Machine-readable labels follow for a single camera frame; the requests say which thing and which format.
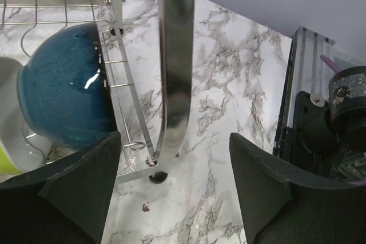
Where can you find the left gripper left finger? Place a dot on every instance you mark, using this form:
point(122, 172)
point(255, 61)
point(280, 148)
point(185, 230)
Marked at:
point(66, 201)

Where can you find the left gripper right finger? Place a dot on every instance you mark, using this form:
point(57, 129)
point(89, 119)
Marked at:
point(281, 203)

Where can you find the lime green white bowl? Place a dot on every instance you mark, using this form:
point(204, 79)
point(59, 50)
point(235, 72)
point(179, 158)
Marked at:
point(22, 150)

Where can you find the dark teal beige bowl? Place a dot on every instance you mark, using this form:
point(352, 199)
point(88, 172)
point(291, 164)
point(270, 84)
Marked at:
point(61, 90)

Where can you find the stainless steel dish rack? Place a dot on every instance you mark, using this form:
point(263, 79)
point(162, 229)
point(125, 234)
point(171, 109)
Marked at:
point(38, 20)

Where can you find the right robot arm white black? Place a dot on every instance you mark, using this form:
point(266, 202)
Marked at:
point(335, 137)

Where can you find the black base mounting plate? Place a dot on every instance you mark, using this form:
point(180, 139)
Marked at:
point(284, 140)

